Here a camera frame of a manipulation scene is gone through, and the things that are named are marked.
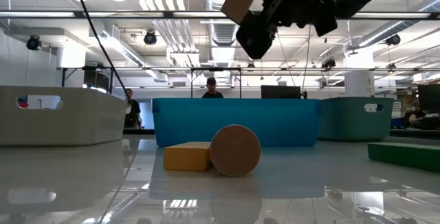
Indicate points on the black ceiling camera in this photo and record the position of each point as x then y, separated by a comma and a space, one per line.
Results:
33, 42
150, 37
393, 40

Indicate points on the blue plastic bin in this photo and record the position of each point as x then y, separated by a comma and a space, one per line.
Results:
275, 121

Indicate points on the natural wood rectangular block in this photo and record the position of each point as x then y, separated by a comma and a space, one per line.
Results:
240, 0

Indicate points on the black computer monitor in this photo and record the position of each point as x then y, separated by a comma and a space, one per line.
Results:
429, 97
280, 92

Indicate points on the person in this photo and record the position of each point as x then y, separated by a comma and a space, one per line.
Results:
132, 110
212, 90

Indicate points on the yellow rectangular wooden block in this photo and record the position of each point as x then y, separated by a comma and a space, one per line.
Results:
185, 157

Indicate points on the white plastic bin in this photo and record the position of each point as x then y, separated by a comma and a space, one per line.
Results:
68, 124

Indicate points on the teal plastic bin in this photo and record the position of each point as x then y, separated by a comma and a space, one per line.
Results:
350, 121

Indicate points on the silver ventilation duct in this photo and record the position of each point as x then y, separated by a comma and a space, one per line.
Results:
220, 35

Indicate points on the white column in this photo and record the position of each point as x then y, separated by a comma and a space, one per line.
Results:
359, 76

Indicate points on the green rectangular wooden block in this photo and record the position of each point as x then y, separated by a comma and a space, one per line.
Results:
405, 155

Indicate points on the natural wood cylinder block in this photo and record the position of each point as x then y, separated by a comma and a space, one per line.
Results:
235, 150

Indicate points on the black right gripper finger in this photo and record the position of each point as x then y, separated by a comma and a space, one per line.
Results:
256, 38

